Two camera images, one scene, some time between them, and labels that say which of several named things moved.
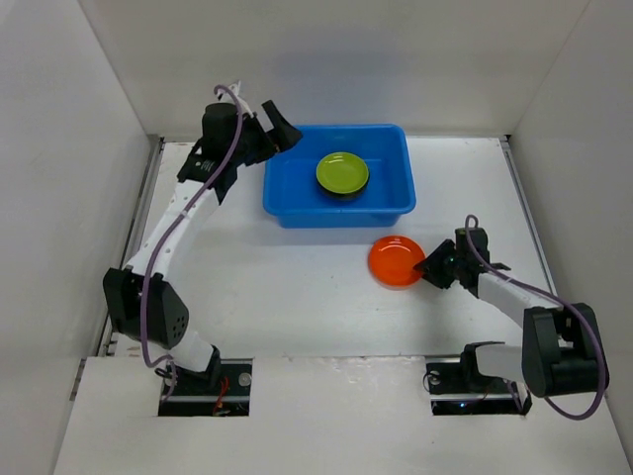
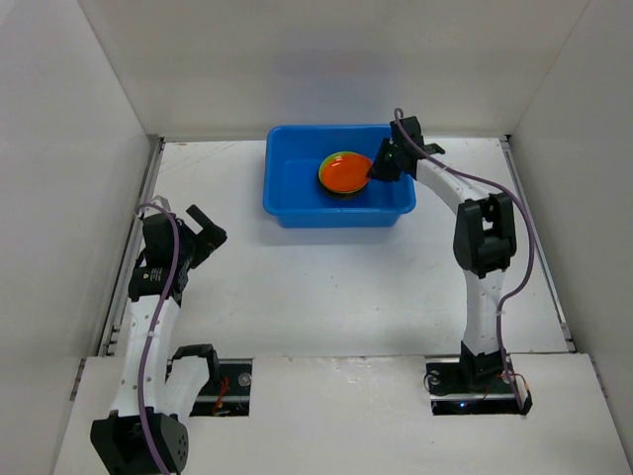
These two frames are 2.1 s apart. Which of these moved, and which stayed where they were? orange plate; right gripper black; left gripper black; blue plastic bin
Moved: left gripper black; right gripper black; orange plate
Stayed: blue plastic bin
